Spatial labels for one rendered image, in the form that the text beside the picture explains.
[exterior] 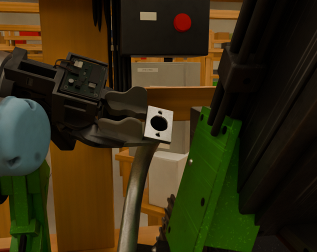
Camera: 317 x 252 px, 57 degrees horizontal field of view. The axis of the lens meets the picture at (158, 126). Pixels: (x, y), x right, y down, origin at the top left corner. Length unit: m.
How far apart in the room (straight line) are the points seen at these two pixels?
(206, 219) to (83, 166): 0.42
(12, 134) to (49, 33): 0.43
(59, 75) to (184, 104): 0.47
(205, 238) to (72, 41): 0.49
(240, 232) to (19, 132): 0.27
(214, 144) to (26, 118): 0.21
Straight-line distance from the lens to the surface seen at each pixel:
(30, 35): 7.44
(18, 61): 0.38
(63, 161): 0.71
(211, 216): 0.35
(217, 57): 7.82
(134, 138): 0.40
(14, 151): 0.28
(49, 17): 0.69
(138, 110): 0.43
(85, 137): 0.40
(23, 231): 0.60
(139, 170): 0.50
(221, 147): 0.34
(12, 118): 0.28
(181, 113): 0.79
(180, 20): 0.58
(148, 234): 0.85
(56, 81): 0.37
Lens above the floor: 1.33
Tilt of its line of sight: 11 degrees down
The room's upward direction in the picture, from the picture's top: straight up
